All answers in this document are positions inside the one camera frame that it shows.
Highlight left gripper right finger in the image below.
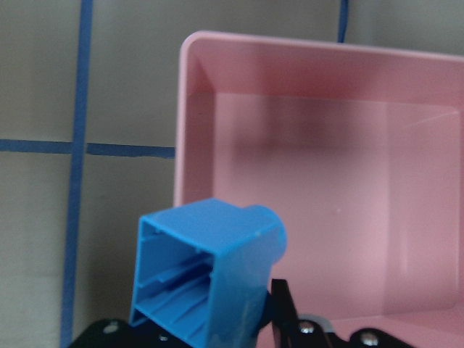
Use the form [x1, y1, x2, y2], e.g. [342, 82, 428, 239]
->
[270, 279, 411, 347]

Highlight pink plastic box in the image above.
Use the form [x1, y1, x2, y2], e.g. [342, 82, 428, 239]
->
[174, 31, 463, 347]

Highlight blue three-stud block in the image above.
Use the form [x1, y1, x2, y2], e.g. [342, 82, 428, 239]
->
[129, 199, 287, 347]

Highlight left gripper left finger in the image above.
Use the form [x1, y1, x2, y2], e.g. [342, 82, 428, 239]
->
[69, 318, 189, 348]

